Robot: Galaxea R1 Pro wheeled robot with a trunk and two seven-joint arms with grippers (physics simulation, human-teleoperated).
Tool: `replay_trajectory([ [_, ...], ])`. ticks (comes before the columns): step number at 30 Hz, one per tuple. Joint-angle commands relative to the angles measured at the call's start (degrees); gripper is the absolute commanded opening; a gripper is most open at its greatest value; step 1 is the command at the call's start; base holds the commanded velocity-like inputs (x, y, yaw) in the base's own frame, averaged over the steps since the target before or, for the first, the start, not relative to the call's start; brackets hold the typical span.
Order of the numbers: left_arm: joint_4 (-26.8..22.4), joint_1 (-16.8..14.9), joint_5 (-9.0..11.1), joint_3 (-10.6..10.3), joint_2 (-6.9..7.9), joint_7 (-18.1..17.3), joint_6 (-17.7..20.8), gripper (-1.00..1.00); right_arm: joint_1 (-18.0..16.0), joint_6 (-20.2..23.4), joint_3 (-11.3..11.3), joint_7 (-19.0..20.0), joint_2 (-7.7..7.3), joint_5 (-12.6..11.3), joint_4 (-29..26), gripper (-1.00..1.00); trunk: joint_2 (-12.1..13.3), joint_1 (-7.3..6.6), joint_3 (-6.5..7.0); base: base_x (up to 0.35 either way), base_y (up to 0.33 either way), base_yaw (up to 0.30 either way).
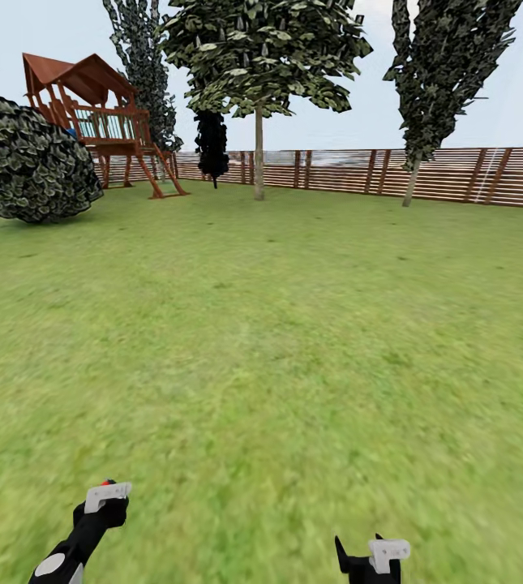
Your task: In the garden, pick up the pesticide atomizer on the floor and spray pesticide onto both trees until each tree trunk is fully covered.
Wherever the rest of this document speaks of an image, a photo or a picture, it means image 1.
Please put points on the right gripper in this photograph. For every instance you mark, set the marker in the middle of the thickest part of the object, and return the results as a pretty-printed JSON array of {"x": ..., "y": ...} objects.
[{"x": 361, "y": 571}]

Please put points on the bush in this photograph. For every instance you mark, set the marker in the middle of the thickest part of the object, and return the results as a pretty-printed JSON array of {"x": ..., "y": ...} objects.
[{"x": 44, "y": 170}]

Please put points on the tree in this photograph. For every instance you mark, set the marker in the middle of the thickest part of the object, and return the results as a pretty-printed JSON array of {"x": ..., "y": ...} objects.
[
  {"x": 211, "y": 141},
  {"x": 235, "y": 50},
  {"x": 455, "y": 47},
  {"x": 144, "y": 70}
]

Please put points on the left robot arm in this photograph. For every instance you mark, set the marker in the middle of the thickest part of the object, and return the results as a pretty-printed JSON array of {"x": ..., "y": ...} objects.
[{"x": 105, "y": 507}]

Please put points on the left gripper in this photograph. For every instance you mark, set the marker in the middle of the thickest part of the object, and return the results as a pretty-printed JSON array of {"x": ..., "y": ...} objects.
[{"x": 112, "y": 514}]

